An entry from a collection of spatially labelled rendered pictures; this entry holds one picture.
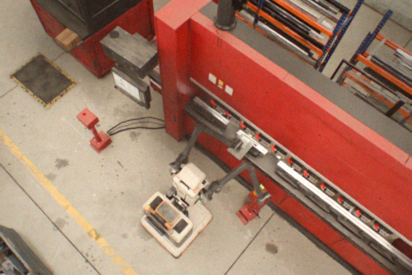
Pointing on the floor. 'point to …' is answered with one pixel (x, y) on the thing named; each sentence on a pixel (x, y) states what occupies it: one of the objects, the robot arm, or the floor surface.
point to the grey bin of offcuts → (18, 256)
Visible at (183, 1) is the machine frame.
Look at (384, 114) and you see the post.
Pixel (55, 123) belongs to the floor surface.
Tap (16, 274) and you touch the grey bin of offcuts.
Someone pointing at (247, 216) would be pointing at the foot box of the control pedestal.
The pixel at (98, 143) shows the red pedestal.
